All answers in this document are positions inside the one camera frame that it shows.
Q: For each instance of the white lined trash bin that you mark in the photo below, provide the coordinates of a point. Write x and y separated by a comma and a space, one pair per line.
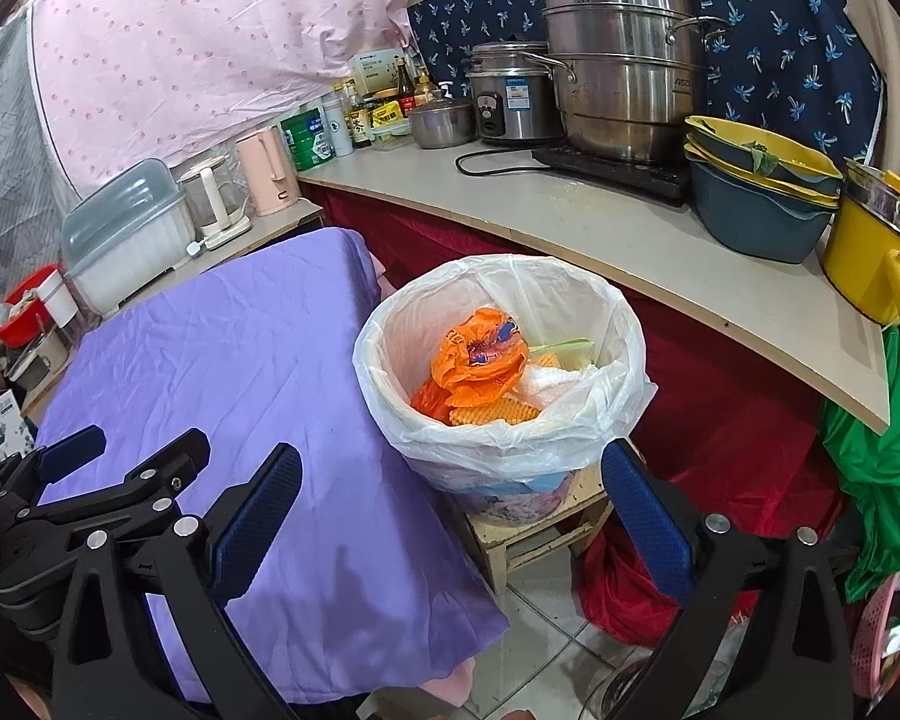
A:
509, 474

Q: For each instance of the large orange foam net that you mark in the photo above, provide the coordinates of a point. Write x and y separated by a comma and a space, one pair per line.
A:
504, 409

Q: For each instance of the purple tablecloth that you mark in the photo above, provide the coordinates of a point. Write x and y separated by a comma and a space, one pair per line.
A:
363, 588

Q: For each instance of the large stainless steamer pot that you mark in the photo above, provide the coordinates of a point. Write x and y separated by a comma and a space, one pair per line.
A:
628, 72

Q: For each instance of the white crumpled tissue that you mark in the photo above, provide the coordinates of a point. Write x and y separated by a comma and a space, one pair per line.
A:
541, 386

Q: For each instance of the blue patterned cloth backdrop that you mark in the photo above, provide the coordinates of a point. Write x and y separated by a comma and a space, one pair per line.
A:
796, 67

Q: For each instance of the dark sauce bottle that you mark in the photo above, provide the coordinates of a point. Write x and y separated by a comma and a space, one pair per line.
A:
356, 115

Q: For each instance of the teal and yellow stacked basins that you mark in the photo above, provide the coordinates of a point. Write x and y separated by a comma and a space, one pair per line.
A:
757, 192

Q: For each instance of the yellow electric pot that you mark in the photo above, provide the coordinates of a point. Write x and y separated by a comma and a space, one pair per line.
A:
862, 254

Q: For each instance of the orange printed plastic bag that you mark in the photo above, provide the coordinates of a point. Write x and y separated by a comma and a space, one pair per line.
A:
477, 362

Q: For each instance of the white box on shelf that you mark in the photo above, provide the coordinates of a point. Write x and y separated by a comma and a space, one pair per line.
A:
375, 70

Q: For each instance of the small wooden stool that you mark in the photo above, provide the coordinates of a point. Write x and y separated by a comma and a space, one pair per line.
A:
500, 549

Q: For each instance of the small steel lidded pot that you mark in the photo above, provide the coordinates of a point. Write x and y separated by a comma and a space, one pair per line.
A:
443, 123

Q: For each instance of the pink perforated basket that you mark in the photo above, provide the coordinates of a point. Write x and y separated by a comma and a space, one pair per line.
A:
866, 652

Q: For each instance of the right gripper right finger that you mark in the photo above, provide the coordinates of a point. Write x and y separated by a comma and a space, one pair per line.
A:
794, 660

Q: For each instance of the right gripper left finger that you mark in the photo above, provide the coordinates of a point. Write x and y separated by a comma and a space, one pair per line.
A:
110, 662

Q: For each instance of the plastic dish drainer box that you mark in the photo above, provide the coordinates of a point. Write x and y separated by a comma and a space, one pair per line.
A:
129, 232

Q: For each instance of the white glass kettle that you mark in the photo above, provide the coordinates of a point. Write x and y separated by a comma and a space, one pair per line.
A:
219, 210

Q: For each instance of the pink electric kettle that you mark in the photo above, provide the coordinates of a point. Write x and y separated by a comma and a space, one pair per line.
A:
270, 177

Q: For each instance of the green plastic bag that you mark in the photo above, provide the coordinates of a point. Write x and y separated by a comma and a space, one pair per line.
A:
868, 468

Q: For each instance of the yellow oil bottle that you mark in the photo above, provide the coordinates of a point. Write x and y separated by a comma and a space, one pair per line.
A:
424, 90

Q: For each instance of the black induction cooktop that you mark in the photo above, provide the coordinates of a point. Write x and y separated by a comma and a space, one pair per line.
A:
667, 184

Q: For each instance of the yellow labelled jar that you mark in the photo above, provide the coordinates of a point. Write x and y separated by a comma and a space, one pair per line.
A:
387, 114

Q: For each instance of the red plastic basket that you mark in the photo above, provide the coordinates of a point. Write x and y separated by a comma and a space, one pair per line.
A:
28, 317

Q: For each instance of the pink dotted curtain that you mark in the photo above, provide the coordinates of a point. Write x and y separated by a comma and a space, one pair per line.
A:
124, 80

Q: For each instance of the silver rice cooker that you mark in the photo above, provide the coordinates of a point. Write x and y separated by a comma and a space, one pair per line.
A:
514, 95

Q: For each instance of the green tin can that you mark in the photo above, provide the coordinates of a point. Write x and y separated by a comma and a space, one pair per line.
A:
306, 139

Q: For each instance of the white slim bottle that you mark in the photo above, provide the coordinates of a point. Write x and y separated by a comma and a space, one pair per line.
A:
339, 134

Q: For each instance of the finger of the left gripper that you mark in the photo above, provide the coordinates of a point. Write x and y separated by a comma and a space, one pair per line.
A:
177, 464
56, 461

